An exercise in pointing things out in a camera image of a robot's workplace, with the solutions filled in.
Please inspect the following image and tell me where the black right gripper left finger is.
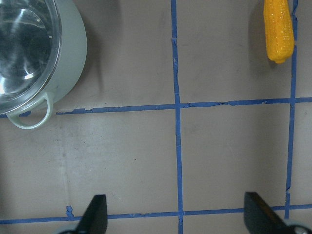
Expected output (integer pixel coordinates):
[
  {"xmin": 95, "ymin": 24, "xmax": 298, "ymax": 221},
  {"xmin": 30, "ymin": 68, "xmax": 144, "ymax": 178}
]
[{"xmin": 77, "ymin": 195, "xmax": 108, "ymax": 234}]

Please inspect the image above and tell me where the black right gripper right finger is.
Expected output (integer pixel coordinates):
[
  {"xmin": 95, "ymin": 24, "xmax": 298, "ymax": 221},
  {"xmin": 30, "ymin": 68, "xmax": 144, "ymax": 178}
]
[{"xmin": 244, "ymin": 192, "xmax": 290, "ymax": 234}]

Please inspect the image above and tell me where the pale green cooking pot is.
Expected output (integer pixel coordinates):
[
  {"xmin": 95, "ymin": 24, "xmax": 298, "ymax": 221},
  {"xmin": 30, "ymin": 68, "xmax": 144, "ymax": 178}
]
[{"xmin": 4, "ymin": 0, "xmax": 87, "ymax": 130}]

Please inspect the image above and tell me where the yellow corn cob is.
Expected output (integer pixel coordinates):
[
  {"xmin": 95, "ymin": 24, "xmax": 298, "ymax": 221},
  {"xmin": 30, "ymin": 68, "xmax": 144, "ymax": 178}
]
[{"xmin": 263, "ymin": 0, "xmax": 295, "ymax": 64}]

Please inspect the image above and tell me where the glass pot lid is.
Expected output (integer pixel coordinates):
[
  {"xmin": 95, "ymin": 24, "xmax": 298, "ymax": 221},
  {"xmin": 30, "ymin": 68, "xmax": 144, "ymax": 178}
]
[{"xmin": 0, "ymin": 0, "xmax": 61, "ymax": 114}]

